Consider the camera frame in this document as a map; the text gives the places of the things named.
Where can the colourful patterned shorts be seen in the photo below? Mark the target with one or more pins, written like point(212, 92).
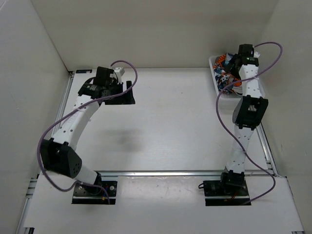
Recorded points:
point(224, 78)

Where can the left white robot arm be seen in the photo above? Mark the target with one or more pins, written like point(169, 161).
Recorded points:
point(58, 154)

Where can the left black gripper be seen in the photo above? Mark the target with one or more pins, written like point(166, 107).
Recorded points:
point(126, 98)

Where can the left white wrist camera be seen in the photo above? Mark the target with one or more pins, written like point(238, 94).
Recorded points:
point(118, 73)

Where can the right aluminium rail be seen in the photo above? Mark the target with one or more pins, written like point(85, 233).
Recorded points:
point(269, 155)

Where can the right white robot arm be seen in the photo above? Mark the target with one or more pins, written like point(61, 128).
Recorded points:
point(246, 116)

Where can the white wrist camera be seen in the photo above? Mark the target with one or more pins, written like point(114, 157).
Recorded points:
point(118, 73)
point(256, 54)

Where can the left aluminium rail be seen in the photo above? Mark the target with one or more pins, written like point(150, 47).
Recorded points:
point(21, 229)

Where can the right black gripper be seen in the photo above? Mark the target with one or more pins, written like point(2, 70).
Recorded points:
point(233, 70)

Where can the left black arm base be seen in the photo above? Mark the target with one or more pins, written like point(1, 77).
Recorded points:
point(95, 196)

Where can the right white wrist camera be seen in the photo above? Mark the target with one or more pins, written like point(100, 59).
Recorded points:
point(256, 54)

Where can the white plastic basket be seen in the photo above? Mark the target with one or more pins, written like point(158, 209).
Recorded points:
point(251, 85)

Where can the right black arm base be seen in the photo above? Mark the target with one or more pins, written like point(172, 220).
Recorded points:
point(215, 195)

